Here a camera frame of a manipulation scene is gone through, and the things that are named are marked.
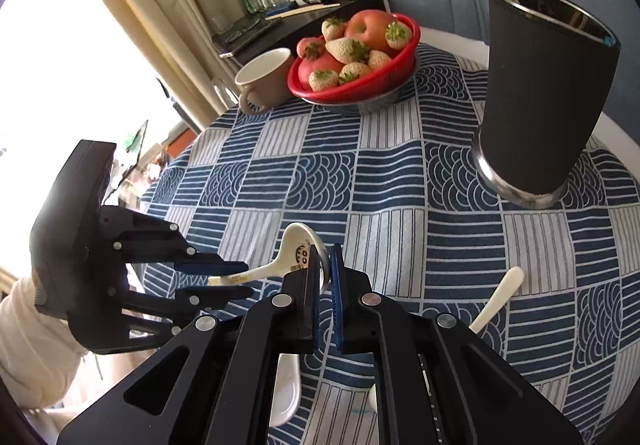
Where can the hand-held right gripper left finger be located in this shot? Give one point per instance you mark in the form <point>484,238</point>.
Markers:
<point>300,315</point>

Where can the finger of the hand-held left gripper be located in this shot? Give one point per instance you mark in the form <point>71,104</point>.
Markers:
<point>210,296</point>
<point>150,240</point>

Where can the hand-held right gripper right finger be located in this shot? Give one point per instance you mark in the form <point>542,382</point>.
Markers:
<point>339,305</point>

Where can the black cylindrical utensil holder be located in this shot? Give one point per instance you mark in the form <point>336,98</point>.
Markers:
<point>540,100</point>

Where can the person's left forearm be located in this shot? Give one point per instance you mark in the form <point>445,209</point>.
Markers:
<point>35,355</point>

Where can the blue patterned tablecloth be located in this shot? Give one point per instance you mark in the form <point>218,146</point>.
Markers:
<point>400,175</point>

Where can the beige mug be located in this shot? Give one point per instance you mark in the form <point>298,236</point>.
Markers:
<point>265,80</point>

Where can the red fruit bowl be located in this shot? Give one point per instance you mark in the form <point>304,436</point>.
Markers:
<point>350,95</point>

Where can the cream curtain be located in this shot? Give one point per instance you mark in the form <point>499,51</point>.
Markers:
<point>150,15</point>

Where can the black smartphone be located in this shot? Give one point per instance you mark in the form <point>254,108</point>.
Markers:
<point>250,36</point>

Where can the red apple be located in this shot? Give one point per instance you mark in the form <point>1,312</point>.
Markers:
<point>367,27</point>
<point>320,65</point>

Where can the pile of white strawberries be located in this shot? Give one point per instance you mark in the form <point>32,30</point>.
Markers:
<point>345,50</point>

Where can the flat wooden stick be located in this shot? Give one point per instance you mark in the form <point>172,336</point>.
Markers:
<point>292,12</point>

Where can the black dresser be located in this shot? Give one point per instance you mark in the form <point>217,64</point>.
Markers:
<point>320,15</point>

